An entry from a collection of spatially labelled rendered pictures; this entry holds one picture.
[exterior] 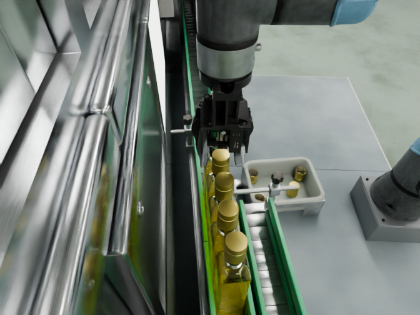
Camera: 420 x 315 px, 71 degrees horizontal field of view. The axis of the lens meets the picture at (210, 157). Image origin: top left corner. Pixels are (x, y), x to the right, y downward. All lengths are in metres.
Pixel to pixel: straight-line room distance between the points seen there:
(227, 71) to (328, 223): 0.73
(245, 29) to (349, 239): 0.78
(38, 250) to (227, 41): 0.27
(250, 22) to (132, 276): 0.29
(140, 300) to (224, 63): 0.30
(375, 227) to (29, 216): 0.88
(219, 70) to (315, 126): 0.96
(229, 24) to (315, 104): 1.10
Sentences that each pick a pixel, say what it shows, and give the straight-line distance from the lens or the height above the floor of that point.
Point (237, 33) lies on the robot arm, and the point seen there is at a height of 1.42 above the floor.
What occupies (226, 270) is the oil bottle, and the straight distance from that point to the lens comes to 0.51.
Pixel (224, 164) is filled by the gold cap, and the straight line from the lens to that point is 0.55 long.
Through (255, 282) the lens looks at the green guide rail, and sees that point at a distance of 0.64.
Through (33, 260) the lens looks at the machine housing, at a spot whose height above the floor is 1.41.
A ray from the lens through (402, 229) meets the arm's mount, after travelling 1.00.
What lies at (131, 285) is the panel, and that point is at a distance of 0.35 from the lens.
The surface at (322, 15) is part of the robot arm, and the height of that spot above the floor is 1.44.
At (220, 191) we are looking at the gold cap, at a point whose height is 1.15.
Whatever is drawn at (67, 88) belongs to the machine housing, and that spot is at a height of 1.43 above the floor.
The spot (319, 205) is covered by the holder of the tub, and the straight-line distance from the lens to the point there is 0.96.
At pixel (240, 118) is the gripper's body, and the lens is 0.43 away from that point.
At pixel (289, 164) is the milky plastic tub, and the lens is 1.02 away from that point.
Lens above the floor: 1.57
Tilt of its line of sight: 48 degrees down
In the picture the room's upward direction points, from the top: straight up
